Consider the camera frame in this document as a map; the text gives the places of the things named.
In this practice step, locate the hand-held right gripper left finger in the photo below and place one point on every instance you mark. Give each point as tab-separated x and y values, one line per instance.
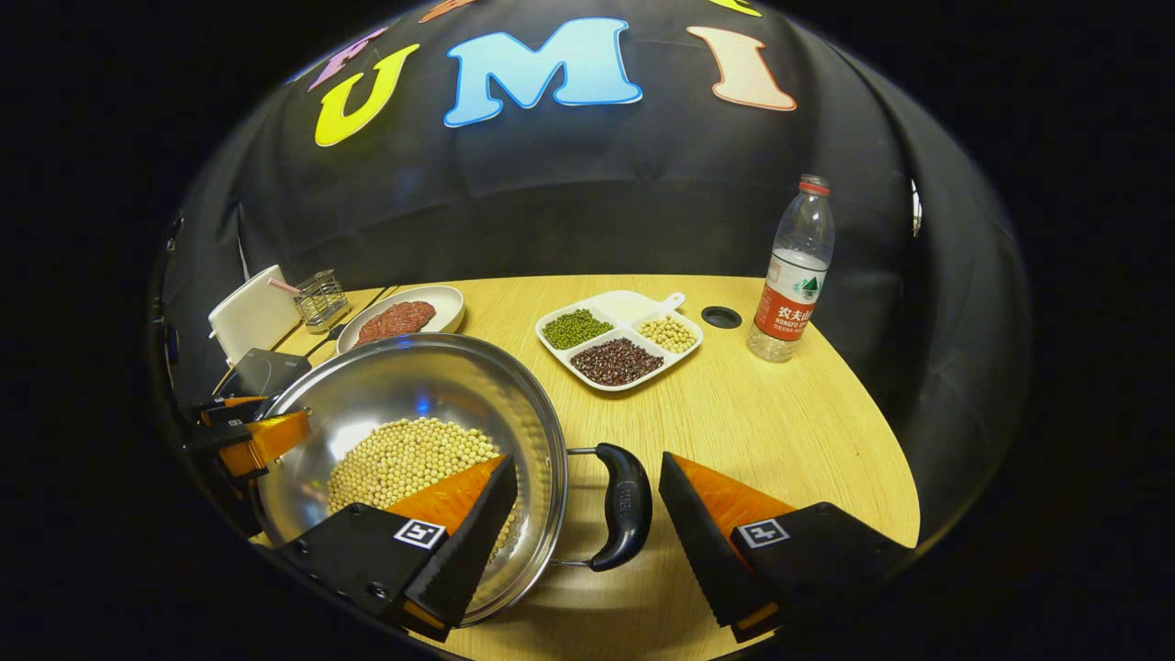
464	551

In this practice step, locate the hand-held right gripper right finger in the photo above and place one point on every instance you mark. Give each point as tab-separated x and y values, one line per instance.
707	551

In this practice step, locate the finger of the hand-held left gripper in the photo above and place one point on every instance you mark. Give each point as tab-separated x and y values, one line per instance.
216	410
271	439

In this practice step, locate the black induction cooktop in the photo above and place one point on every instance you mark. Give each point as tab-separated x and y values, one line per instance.
266	372

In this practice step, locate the stainless steel pot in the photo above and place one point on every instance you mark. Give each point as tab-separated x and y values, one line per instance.
413	381

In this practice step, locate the white toaster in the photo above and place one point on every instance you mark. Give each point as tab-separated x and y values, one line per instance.
252	317

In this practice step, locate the pile of soybeans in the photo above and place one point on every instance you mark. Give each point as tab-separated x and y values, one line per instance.
404	459

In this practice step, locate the pink striped straw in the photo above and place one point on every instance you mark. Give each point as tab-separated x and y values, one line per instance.
285	286

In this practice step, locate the red meat piece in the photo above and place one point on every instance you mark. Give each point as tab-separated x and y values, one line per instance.
415	315
376	329

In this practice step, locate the dark red beans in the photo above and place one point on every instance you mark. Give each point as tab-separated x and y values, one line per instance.
615	361

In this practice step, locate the round white plate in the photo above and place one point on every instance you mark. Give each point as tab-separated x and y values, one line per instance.
448	308

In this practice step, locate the small yellow bean portion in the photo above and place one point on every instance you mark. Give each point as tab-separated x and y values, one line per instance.
667	333

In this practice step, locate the black table grommet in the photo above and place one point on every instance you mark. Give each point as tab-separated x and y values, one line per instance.
721	317

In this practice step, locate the green mung beans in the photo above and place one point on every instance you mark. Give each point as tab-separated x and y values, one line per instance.
576	328

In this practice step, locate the white divided dish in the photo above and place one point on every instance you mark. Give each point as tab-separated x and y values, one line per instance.
629	305

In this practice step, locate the clear water bottle red label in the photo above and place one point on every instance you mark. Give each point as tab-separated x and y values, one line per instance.
788	303

